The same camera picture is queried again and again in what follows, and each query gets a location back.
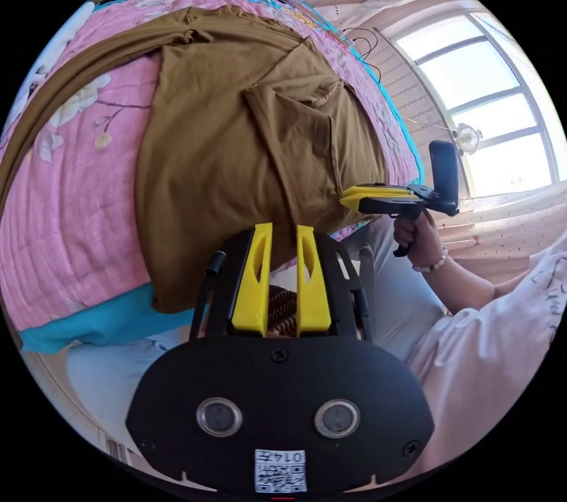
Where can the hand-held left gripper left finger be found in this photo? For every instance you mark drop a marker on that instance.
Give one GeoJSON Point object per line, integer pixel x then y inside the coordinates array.
{"type": "Point", "coordinates": [250, 289]}

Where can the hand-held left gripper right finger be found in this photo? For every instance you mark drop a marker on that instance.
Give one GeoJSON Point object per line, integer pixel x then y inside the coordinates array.
{"type": "Point", "coordinates": [312, 294]}

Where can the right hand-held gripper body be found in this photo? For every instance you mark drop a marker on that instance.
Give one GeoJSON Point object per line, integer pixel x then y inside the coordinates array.
{"type": "Point", "coordinates": [424, 197]}

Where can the brown long sleeve shirt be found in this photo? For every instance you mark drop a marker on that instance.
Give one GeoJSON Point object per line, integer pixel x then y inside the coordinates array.
{"type": "Point", "coordinates": [230, 165]}

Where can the person's right forearm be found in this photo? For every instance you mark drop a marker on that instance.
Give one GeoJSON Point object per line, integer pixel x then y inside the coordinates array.
{"type": "Point", "coordinates": [460, 282]}

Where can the person's right hand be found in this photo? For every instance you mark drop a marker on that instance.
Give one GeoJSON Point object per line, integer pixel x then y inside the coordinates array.
{"type": "Point", "coordinates": [421, 236]}

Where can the small white fan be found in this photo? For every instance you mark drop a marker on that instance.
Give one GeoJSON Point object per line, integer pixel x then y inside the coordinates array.
{"type": "Point", "coordinates": [468, 139]}

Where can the pink dotted curtain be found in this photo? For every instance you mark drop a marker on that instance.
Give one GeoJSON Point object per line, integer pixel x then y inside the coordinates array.
{"type": "Point", "coordinates": [500, 223]}

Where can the window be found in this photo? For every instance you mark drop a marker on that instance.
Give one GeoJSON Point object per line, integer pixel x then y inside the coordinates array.
{"type": "Point", "coordinates": [491, 81]}

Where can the person's body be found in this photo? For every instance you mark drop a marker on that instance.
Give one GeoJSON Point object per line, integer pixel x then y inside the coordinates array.
{"type": "Point", "coordinates": [483, 360]}

